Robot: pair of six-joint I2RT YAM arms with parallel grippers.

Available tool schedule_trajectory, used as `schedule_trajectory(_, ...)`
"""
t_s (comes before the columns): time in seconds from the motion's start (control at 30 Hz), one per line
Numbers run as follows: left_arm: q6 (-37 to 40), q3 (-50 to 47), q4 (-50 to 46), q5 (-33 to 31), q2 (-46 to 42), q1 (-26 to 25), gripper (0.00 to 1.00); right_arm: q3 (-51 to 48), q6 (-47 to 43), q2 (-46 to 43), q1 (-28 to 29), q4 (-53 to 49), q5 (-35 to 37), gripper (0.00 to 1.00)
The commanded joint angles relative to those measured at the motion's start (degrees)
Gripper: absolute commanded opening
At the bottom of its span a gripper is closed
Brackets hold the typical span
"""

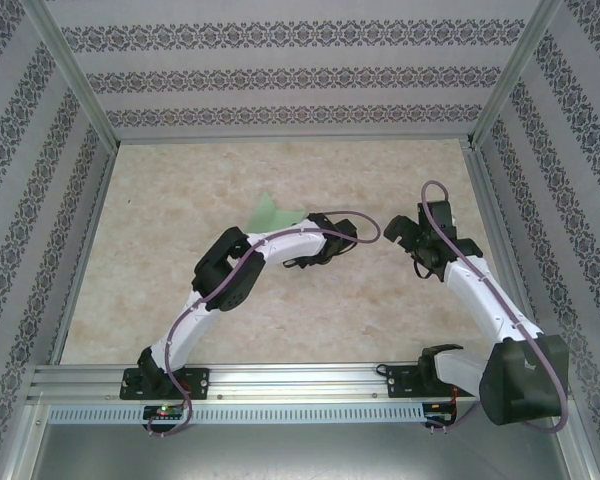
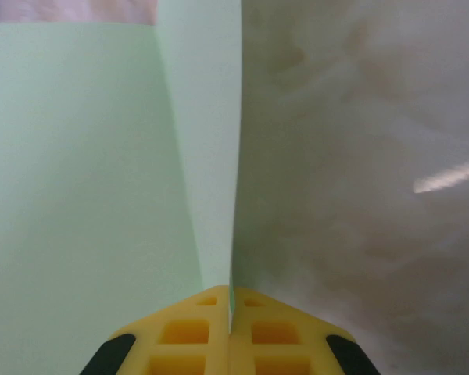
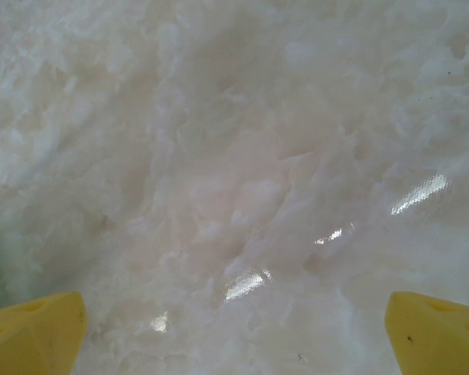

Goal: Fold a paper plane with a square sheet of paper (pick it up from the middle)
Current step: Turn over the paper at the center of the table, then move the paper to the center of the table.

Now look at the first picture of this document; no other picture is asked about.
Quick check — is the black base plate left arm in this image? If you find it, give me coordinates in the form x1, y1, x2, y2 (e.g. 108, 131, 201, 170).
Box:
121, 367, 211, 401

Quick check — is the thin black cable loop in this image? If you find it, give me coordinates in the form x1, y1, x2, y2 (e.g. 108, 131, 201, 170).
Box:
412, 259, 444, 283

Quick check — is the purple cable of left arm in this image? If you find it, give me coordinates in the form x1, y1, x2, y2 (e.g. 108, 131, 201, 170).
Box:
147, 210, 382, 440

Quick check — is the aluminium frame crossbar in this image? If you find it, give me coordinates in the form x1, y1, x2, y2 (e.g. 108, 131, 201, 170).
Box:
112, 132, 476, 147

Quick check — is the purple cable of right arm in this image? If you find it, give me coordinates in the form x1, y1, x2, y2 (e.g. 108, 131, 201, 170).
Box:
421, 180, 569, 437

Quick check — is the black base plate right arm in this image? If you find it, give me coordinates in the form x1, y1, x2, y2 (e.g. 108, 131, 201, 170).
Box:
385, 364, 481, 400

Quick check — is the slotted grey cable duct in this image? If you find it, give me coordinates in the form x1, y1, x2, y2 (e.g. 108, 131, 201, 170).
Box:
47, 402, 426, 425

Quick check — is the aluminium side rail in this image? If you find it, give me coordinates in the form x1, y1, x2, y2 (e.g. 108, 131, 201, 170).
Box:
462, 142, 549, 361
49, 144, 119, 366

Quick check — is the grey metal tray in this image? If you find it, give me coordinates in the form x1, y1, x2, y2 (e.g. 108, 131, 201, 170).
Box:
9, 403, 599, 480

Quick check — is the aluminium frame post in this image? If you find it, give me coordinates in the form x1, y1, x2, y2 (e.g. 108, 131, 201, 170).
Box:
23, 0, 120, 147
472, 0, 565, 147

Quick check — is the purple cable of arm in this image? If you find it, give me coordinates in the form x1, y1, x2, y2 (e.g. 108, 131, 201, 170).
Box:
147, 210, 382, 440
421, 180, 569, 437

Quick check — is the small circuit board green light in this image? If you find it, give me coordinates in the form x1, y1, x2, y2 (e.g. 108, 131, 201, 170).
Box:
143, 405, 184, 420

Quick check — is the aluminium mounting rail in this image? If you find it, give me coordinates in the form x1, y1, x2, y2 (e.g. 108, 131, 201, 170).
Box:
27, 362, 574, 407

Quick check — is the light green paper sheet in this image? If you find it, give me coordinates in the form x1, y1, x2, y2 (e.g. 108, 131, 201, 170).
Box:
247, 192, 307, 236

